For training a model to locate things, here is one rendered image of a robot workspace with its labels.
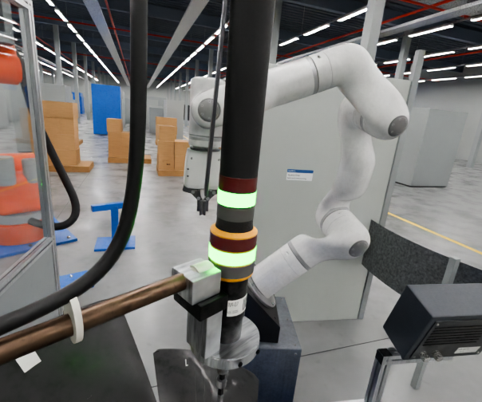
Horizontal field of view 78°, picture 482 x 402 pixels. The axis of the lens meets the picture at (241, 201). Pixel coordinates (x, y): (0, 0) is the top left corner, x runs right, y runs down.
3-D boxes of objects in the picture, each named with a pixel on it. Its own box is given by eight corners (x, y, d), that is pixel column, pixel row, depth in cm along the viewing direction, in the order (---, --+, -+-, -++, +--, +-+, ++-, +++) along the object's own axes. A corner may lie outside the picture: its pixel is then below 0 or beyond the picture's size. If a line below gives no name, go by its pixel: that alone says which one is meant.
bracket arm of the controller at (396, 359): (381, 365, 84) (383, 356, 83) (374, 356, 87) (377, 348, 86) (452, 360, 89) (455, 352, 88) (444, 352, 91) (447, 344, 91)
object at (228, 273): (229, 285, 25) (230, 273, 25) (198, 265, 28) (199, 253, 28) (263, 269, 28) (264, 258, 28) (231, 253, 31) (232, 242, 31)
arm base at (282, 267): (238, 254, 114) (276, 226, 111) (267, 282, 122) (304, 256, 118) (244, 287, 97) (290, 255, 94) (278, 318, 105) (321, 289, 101)
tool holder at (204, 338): (203, 398, 24) (209, 294, 22) (159, 348, 29) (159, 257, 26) (273, 346, 31) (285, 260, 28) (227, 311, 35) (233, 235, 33)
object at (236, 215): (234, 226, 24) (235, 211, 24) (208, 214, 27) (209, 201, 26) (261, 218, 27) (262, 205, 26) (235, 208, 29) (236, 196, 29)
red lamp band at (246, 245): (231, 258, 24) (232, 244, 24) (199, 239, 27) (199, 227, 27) (266, 245, 27) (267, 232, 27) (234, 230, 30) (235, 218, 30)
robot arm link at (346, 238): (299, 253, 114) (352, 215, 110) (321, 290, 99) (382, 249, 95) (283, 236, 108) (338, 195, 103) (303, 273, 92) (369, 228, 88)
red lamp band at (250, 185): (236, 195, 24) (238, 180, 23) (210, 186, 26) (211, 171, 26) (264, 190, 26) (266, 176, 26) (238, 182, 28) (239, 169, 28)
